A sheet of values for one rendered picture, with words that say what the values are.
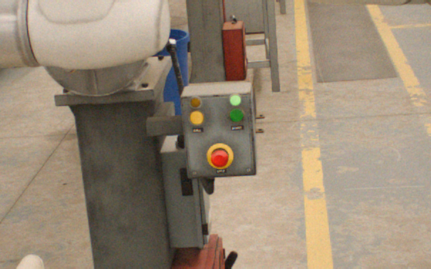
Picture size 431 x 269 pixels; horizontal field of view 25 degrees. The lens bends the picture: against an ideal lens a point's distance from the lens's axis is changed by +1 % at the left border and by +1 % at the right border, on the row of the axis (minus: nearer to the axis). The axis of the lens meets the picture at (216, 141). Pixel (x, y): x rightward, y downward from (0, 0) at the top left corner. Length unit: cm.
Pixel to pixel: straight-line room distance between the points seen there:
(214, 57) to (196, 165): 350
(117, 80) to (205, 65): 352
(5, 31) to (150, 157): 129
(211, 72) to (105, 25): 460
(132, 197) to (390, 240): 190
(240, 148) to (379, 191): 254
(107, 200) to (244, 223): 198
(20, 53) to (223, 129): 108
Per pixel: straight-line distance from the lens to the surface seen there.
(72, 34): 109
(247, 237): 420
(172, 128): 226
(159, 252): 246
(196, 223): 244
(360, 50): 765
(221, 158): 214
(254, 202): 458
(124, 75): 216
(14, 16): 111
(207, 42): 564
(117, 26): 108
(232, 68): 563
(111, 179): 240
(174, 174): 241
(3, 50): 112
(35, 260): 134
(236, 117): 213
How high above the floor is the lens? 165
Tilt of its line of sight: 17 degrees down
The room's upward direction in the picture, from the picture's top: 5 degrees counter-clockwise
